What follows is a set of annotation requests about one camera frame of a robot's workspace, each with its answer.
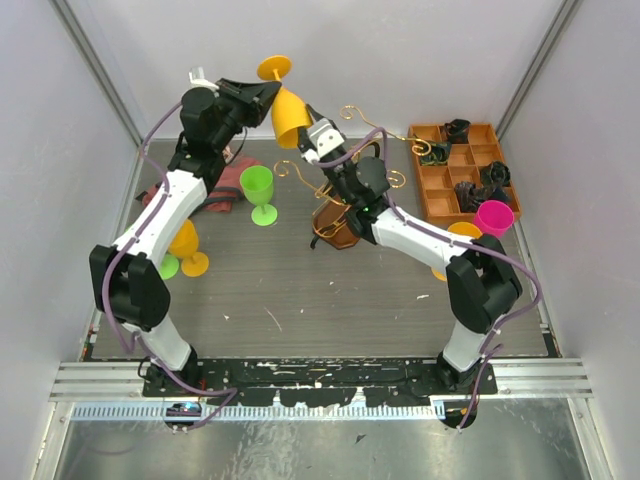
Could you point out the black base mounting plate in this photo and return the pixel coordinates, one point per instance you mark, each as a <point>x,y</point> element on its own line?
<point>324,382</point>

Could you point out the wooden compartment tray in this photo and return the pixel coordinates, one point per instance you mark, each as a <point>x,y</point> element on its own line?
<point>435,184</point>

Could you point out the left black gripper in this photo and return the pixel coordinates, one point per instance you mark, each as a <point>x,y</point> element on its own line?
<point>254,97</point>

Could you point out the slotted cable duct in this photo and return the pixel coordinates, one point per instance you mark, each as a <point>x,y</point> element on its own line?
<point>192,412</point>

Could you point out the gold wire wine glass rack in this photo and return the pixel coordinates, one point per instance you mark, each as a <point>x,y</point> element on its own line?
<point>340,220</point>

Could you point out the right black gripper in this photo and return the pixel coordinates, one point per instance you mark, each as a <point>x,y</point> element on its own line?
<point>303,142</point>

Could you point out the pink wine glass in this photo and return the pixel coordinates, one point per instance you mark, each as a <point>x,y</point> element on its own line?
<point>494,218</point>

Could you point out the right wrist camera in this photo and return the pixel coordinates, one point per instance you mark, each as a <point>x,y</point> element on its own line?
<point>319,140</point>

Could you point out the rolled dark tie top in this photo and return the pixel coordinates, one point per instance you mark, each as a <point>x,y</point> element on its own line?
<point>457,131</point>

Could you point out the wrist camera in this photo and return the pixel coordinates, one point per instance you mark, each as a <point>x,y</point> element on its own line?
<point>319,140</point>
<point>198,79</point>

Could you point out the rolled green patterned tie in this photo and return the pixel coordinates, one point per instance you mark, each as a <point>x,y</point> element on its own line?
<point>434,154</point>

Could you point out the red folded t-shirt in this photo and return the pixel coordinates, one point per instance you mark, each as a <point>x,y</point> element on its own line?
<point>227,190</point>

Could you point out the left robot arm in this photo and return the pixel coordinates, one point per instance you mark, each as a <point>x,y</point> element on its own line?
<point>128,288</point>

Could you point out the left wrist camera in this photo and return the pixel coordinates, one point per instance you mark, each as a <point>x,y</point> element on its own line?
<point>198,79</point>

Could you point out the aluminium rail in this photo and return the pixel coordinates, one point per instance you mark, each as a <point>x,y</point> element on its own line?
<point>515,377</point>

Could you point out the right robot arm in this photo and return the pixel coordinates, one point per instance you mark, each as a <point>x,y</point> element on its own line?
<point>481,280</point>

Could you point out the rolled maroon tie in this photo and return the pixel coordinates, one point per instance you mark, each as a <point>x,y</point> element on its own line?
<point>470,196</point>

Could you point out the rolled dark tie right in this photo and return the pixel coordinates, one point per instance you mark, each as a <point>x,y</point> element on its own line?
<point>496,174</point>

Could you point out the green wine glass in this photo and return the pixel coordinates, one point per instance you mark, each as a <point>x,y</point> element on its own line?
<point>257,183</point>
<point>169,267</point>

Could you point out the rolled dark tie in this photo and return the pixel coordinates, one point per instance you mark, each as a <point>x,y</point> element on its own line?
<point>496,174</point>
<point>457,131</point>

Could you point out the orange wine glass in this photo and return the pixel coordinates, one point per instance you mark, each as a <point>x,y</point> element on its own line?
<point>288,111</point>
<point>185,246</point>
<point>462,231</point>

